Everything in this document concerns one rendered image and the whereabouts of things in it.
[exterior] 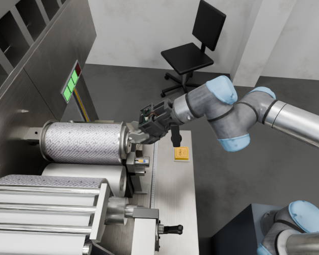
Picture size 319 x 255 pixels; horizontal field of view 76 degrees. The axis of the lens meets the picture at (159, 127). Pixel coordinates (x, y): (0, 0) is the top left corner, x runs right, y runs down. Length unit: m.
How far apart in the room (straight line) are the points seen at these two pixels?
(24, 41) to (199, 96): 0.62
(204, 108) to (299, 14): 2.49
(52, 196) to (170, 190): 0.63
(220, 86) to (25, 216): 0.49
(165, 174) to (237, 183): 1.18
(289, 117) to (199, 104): 0.23
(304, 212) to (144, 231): 0.61
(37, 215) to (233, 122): 0.47
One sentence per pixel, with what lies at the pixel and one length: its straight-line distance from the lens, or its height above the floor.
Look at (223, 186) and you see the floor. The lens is 2.07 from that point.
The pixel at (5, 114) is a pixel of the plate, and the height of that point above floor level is 1.40.
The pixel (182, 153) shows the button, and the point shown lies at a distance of 1.07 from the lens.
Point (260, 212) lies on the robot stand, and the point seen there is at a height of 0.90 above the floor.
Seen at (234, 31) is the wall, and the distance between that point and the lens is 2.82.
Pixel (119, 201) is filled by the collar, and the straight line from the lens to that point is 0.52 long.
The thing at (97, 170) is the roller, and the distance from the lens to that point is 0.71.
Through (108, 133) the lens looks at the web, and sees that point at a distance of 0.68.
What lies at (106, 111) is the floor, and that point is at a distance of 2.56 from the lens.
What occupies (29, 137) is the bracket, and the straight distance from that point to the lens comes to 0.80.
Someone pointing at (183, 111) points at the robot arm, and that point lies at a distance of 0.54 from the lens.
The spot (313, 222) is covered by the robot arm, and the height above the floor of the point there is 1.13.
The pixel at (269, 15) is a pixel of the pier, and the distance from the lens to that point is 2.54.
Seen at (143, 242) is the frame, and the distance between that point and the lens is 0.42.
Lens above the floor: 1.85
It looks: 53 degrees down
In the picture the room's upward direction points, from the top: straight up
